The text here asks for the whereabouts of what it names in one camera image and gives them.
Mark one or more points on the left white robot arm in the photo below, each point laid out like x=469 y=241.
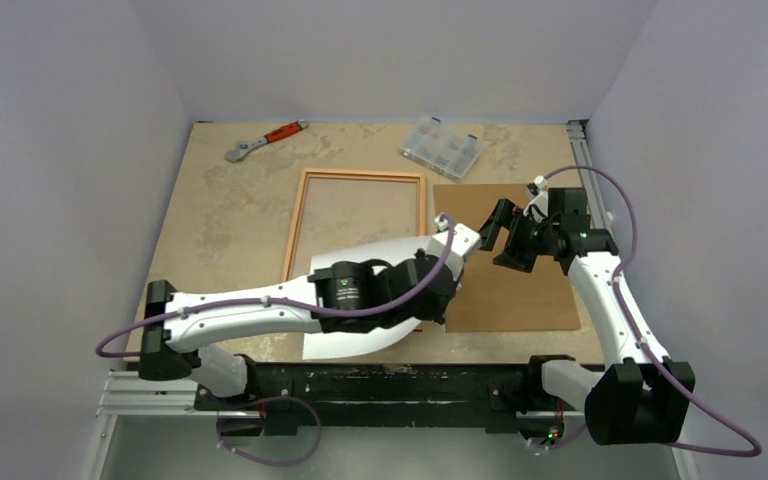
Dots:
x=182 y=337

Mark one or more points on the brown fibreboard backing board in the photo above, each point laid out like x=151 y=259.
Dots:
x=495 y=299

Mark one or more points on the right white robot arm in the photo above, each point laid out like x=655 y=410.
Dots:
x=639 y=398

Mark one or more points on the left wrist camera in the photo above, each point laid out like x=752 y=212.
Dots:
x=453 y=242

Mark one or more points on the photo print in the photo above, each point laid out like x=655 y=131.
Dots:
x=354 y=279

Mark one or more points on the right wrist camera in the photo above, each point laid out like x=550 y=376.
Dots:
x=537 y=187

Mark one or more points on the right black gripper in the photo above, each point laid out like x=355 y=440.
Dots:
x=513 y=245

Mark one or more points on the orange wooden picture frame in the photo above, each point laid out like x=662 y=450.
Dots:
x=308 y=174

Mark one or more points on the red handled adjustable wrench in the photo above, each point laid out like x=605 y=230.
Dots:
x=244 y=148

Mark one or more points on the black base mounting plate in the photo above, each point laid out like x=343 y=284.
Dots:
x=495 y=398

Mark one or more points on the clear plastic organizer box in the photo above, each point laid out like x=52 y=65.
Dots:
x=441 y=148

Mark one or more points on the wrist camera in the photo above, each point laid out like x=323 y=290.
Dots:
x=453 y=242
x=537 y=187

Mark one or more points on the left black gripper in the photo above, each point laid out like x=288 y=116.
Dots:
x=436 y=312

